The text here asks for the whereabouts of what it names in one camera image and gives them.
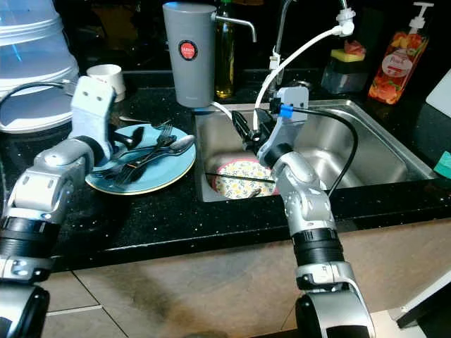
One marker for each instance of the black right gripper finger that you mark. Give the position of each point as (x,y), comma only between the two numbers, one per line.
(238,120)
(248,139)

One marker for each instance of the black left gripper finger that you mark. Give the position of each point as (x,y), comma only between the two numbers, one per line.
(134,137)
(128,171)

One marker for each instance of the light blue plate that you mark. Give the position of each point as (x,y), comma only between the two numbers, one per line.
(162,172)

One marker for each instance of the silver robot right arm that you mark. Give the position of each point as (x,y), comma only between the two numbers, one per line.
(306,190)

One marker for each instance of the black chopstick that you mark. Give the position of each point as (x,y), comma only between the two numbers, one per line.
(239,177)

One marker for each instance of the silver spoon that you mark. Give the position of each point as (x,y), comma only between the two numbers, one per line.
(181,144)

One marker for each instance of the floral plate with pink rim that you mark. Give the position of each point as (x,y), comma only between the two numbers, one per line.
(236,189)

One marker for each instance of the yellow oil glass bottle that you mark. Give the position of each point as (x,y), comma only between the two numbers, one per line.
(224,67)

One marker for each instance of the white printed cup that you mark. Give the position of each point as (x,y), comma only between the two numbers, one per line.
(109,76)

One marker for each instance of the grey water filter canister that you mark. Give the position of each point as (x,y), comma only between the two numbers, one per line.
(187,77)

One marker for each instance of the black sponge holder dispenser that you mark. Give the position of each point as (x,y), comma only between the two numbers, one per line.
(342,77)

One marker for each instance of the chrome gooseneck faucet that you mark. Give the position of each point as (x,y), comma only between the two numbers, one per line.
(282,28)

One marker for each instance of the yellow sponge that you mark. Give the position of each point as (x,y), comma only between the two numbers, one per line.
(342,56)

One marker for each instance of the white tiered plastic container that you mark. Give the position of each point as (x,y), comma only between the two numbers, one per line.
(35,70)

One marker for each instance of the stainless steel sink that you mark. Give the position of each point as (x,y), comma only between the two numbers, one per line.
(387,148)

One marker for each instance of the red scrubber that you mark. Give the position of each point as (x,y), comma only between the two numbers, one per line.
(356,48)

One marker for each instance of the beige cabinet door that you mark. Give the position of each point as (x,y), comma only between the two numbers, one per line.
(402,253)
(183,289)

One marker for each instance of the beige cabinet drawer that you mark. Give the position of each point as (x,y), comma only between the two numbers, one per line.
(70,324)
(60,289)

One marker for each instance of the orange pump soap bottle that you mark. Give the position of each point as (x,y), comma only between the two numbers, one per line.
(398,67)

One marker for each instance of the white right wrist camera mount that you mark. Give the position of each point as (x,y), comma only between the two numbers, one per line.
(289,123)

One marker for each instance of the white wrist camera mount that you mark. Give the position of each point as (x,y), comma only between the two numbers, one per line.
(95,105)
(289,123)

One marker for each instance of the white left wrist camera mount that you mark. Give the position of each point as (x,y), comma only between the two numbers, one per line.
(95,105)

